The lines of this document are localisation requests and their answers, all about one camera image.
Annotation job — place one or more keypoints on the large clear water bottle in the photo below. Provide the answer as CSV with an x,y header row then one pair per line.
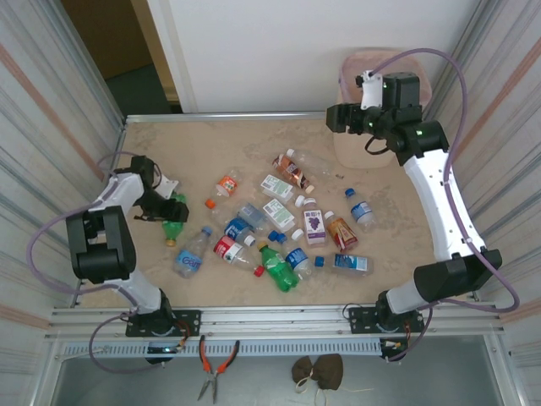
x,y
190,258

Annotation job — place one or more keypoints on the bluish tinted plastic bottle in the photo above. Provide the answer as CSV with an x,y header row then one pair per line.
x,y
253,213

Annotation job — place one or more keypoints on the beige ribbed waste bin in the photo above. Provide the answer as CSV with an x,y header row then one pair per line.
x,y
359,152

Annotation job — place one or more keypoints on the purple grape juice bottle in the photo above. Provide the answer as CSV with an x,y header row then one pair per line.
x,y
315,224

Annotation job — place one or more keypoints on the red orange tea bottle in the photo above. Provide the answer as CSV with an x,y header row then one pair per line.
x,y
342,234

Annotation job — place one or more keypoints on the brown coffee bottle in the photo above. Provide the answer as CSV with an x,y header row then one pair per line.
x,y
291,169

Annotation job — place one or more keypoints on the white door frame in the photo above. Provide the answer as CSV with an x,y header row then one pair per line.
x,y
177,51

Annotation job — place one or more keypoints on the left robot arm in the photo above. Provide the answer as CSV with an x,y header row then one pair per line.
x,y
101,249

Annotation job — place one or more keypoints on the green soda bottle yellow cap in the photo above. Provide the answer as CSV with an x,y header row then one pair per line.
x,y
277,266

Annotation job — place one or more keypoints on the dark green plastic bottle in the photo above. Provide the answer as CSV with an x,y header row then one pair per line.
x,y
172,230

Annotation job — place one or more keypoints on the aluminium table frame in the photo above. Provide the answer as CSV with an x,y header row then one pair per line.
x,y
274,321

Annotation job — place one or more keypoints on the red label clear bottle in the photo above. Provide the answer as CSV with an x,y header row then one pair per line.
x,y
226,247

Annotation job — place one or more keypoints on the orange label clear bottle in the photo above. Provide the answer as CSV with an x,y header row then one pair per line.
x,y
228,186

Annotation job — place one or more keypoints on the blue label bottle white cap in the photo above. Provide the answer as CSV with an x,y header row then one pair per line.
x,y
236,228

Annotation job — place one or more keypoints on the light blue label water bottle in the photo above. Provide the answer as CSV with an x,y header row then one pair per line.
x,y
351,263

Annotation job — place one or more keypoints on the brown cloth pouch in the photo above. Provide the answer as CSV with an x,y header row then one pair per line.
x,y
325,372

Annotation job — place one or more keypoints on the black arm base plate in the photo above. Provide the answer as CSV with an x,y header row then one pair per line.
x,y
190,321
359,317

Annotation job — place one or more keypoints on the unlabelled clear bottle white cap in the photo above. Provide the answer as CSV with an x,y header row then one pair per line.
x,y
313,162

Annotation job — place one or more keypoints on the black electronics box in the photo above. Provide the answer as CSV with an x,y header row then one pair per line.
x,y
162,353
393,349

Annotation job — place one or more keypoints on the dark blue label water bottle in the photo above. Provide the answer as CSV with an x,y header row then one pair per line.
x,y
361,211

